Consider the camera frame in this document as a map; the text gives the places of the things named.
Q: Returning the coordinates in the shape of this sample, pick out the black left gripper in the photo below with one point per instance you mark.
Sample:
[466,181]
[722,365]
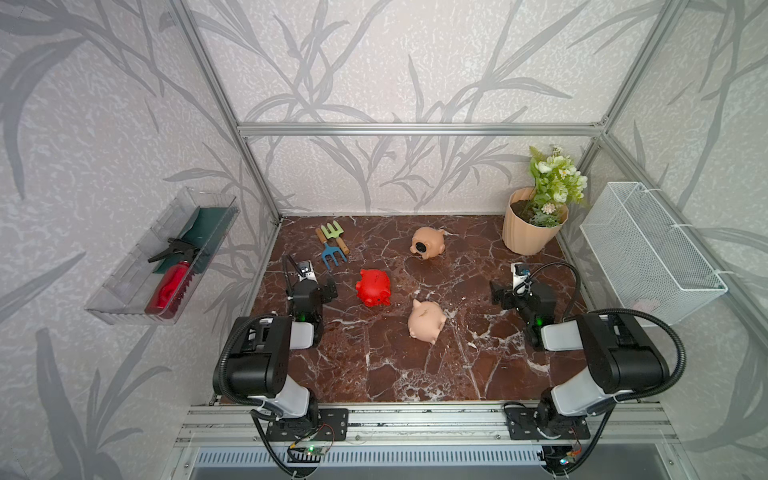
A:
[322,291]

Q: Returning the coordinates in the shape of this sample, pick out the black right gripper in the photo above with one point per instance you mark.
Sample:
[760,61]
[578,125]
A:
[498,291]

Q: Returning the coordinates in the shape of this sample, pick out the red piggy bank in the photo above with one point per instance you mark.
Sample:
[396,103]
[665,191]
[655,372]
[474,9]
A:
[374,288]

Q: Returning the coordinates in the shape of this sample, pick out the pink piggy bank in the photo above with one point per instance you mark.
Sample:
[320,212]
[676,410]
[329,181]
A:
[426,321]

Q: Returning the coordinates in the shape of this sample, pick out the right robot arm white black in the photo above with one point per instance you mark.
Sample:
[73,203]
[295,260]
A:
[563,410]

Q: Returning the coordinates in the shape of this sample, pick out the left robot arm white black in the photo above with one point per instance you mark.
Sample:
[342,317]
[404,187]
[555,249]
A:
[325,424]

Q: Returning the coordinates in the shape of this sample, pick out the blue toy garden fork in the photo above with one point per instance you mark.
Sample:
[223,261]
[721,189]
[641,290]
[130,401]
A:
[329,253]

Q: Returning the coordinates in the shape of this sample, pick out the green toy garden rake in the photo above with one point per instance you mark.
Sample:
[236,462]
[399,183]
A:
[334,231]

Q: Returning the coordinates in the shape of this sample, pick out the peach flower pot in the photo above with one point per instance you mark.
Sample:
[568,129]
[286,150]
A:
[524,238]

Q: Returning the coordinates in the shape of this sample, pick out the pink object in basket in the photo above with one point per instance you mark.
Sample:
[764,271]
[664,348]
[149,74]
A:
[646,305]

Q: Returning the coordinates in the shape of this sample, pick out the green trowel in tray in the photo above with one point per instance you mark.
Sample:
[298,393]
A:
[198,241]

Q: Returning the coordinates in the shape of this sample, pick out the artificial green white plant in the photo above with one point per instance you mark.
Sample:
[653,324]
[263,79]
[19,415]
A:
[557,185]

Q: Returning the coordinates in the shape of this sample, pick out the red spray bottle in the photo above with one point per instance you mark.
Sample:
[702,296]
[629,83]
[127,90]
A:
[167,297]

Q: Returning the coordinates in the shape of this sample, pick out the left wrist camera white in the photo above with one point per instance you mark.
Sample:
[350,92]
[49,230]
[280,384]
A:
[306,271]

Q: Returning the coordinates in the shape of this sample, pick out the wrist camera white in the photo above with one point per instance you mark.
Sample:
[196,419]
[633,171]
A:
[520,277]
[306,271]

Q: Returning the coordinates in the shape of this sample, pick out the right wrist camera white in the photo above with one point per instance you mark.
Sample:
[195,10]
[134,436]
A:
[520,277]

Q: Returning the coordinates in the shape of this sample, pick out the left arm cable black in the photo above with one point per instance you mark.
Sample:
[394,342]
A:
[252,368]

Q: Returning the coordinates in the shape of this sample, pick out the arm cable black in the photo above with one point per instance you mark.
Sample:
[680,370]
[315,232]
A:
[621,358]
[252,368]

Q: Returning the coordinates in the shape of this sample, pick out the white wire mesh basket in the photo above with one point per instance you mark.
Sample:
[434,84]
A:
[644,253]

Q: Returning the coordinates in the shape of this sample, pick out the clear plastic wall tray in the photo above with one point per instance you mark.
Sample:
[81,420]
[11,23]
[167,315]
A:
[157,278]

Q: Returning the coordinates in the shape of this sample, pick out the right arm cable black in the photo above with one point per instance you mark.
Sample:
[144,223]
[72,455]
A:
[621,358]

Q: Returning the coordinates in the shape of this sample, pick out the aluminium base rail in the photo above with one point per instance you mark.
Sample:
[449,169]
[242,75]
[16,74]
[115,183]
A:
[440,440]

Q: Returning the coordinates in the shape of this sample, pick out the aluminium frame crossbar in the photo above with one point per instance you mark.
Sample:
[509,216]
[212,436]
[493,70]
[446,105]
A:
[248,130]

